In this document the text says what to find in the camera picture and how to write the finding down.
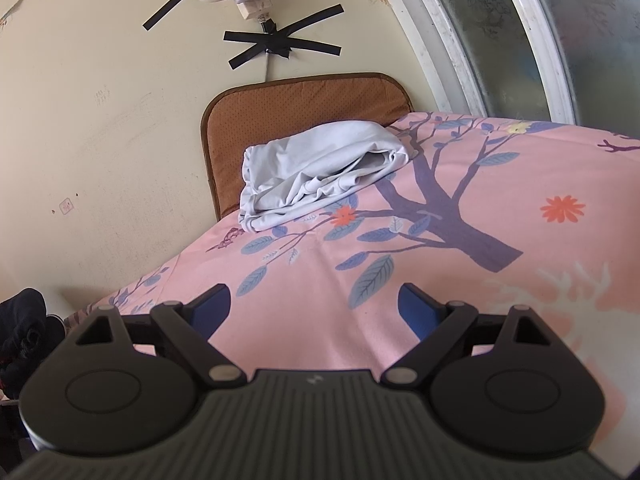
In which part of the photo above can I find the white garment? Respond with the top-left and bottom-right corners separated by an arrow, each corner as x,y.
239,120 -> 416,233

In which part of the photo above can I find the pink floral bed sheet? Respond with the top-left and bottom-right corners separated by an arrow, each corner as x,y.
64,110 -> 640,476

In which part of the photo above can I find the brown mesh cushion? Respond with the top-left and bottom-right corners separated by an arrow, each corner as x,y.
201,73 -> 414,219

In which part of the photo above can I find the white framed window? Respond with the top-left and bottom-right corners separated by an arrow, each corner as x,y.
387,0 -> 639,136

